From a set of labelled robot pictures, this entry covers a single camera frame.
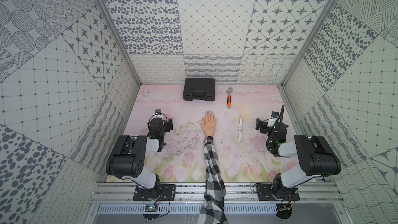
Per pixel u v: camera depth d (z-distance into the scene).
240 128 0.98
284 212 0.71
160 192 0.73
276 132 0.72
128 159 0.45
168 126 0.80
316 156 0.47
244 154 0.87
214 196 0.69
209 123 0.97
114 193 0.75
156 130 0.73
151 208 0.72
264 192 0.74
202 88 1.13
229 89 1.18
